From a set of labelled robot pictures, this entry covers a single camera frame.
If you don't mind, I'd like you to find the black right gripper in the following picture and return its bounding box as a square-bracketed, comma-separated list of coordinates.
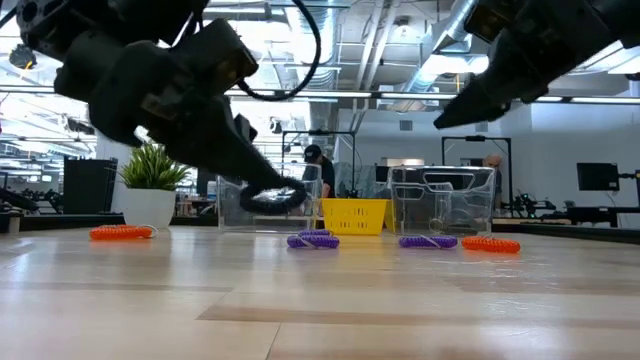
[433, 0, 626, 130]

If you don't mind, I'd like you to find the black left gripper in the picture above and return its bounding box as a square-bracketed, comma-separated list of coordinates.
[53, 40, 307, 192]

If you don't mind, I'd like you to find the black spring keychain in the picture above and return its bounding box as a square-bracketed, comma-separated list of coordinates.
[238, 177, 309, 216]

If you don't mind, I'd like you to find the orange spring keychain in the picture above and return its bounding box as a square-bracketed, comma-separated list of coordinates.
[460, 235, 522, 254]
[89, 224, 159, 242]

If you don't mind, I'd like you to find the person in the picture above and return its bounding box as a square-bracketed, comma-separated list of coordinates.
[482, 153, 504, 211]
[302, 143, 337, 200]

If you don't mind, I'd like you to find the clear plastic bin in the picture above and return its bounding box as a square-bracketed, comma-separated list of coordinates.
[217, 162, 324, 234]
[387, 165, 496, 237]

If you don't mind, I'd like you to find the green plant in white pot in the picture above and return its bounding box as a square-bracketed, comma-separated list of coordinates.
[118, 143, 191, 230]

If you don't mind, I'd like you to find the black monitor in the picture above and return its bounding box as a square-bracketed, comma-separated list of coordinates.
[576, 162, 621, 192]

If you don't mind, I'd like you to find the yellow plastic basket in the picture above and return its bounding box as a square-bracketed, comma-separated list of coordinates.
[319, 198, 396, 236]

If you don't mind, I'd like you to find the black cabinet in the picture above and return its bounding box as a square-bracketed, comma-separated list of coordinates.
[63, 157, 120, 215]

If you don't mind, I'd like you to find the black ceiling spotlight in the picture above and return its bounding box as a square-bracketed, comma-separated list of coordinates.
[8, 43, 39, 70]

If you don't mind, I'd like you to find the black metal stand frame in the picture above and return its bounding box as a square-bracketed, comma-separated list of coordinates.
[441, 135, 513, 211]
[281, 129, 357, 199]

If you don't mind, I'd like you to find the silver ceiling duct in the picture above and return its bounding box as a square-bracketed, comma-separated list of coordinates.
[394, 0, 481, 109]

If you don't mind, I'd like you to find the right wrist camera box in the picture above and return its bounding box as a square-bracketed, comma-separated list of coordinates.
[463, 0, 519, 45]

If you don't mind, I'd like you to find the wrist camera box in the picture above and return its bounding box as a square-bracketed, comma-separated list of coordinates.
[463, 0, 519, 45]
[172, 18, 260, 97]

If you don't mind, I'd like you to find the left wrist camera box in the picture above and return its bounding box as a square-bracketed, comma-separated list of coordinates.
[172, 18, 260, 97]

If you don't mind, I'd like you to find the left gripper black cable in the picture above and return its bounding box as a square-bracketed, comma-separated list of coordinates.
[239, 0, 322, 103]

